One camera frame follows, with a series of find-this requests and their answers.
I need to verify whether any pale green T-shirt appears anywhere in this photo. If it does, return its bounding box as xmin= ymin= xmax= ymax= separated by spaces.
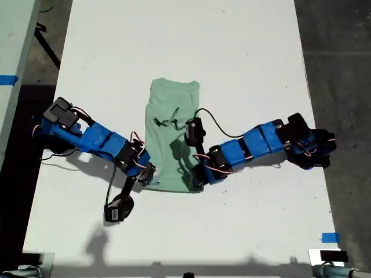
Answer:
xmin=144 ymin=77 xmax=205 ymax=194

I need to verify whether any thin dark base cable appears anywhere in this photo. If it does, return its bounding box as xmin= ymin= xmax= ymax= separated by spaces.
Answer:
xmin=40 ymin=146 xmax=81 ymax=163

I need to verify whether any black camera cable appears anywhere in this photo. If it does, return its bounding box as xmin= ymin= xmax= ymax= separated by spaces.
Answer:
xmin=104 ymin=149 xmax=118 ymax=214
xmin=195 ymin=108 xmax=247 ymax=138

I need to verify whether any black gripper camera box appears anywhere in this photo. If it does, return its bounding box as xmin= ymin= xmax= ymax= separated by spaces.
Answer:
xmin=103 ymin=193 xmax=136 ymax=223
xmin=184 ymin=117 xmax=206 ymax=147

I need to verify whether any pale green shelf board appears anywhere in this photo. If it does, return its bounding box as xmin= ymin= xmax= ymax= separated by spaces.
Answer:
xmin=0 ymin=0 xmax=41 ymax=171

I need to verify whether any pale grey pipe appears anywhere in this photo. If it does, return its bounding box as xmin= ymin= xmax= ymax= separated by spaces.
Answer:
xmin=311 ymin=263 xmax=371 ymax=278
xmin=0 ymin=265 xmax=44 ymax=278

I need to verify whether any blue tape strip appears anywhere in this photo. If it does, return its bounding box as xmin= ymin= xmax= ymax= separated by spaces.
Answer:
xmin=321 ymin=232 xmax=340 ymax=244
xmin=0 ymin=75 xmax=19 ymax=86

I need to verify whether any black strap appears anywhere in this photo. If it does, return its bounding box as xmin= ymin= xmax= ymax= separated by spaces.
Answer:
xmin=34 ymin=24 xmax=61 ymax=70

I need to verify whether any black camera stalk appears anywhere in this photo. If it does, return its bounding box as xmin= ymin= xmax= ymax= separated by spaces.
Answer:
xmin=120 ymin=175 xmax=137 ymax=197
xmin=194 ymin=143 xmax=206 ymax=164

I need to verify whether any shiny metal plate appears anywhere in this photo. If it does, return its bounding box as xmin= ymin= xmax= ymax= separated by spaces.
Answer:
xmin=21 ymin=251 xmax=56 ymax=278
xmin=307 ymin=248 xmax=350 ymax=268

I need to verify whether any small black box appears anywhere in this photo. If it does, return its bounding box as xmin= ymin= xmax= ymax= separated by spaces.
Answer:
xmin=319 ymin=250 xmax=348 ymax=263
xmin=21 ymin=253 xmax=44 ymax=266

